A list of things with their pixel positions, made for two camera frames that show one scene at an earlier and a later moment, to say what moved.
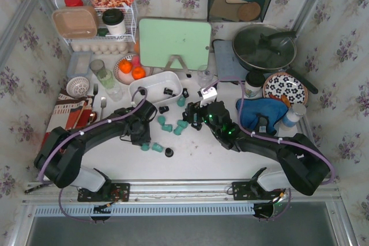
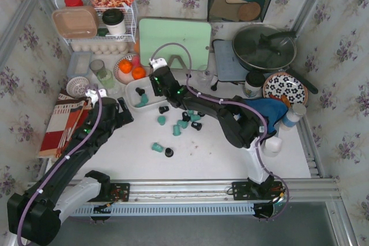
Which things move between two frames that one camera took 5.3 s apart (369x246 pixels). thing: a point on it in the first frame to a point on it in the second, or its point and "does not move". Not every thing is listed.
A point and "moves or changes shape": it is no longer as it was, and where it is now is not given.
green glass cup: [106, 78] does not move
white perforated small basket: [78, 87] does not move
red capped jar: [73, 0] does not move
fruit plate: [127, 78] does not move
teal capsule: [157, 147] does not move
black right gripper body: [191, 113] to [157, 83]
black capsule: [168, 91] moves or changes shape
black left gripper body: [138, 135] to [119, 111]
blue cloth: [274, 109] does not move
